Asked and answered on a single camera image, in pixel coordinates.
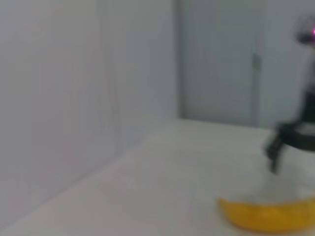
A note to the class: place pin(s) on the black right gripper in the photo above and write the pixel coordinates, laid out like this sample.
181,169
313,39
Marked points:
305,132

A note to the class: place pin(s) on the yellow banana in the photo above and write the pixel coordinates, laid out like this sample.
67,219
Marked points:
258,216

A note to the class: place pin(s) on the grey door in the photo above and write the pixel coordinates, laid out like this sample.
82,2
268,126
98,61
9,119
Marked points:
216,61

